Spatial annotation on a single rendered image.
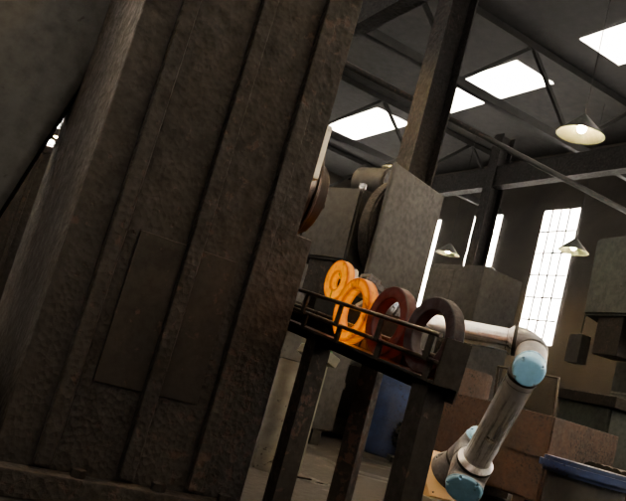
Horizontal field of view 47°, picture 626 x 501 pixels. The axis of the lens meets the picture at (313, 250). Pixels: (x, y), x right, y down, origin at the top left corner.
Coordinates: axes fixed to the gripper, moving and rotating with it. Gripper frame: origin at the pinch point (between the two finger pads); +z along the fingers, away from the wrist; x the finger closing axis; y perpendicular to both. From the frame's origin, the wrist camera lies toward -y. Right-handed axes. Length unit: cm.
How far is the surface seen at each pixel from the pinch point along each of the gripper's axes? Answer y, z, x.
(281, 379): -32, -40, -79
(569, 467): -23, -78, 58
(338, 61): 46, 54, 31
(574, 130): 498, -411, -431
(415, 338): -29, 17, 85
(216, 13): 30, 93, 31
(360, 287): -18, 22, 57
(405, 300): -21, 21, 79
